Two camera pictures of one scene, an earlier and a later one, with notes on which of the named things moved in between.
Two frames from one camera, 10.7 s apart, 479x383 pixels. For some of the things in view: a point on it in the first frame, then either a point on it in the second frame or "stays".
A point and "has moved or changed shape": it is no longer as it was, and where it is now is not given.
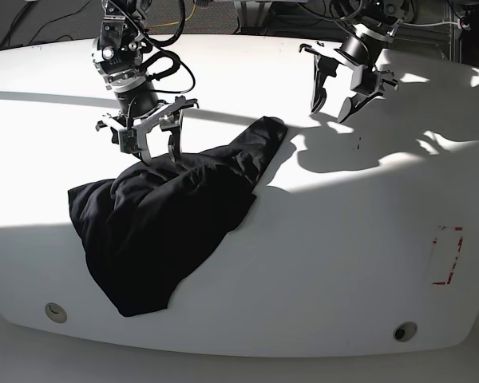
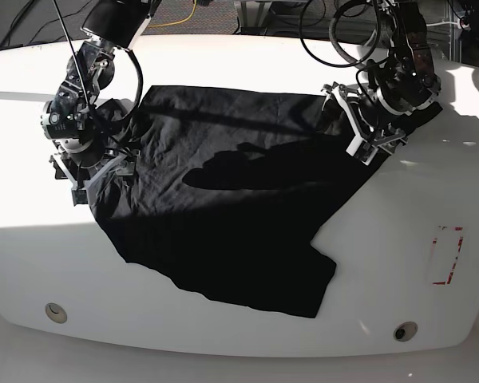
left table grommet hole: (56, 313) stays
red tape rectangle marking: (449, 278) stays
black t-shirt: (144, 230) has moved or changed shape
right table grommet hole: (405, 331) stays
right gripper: (360, 51) to (371, 131)
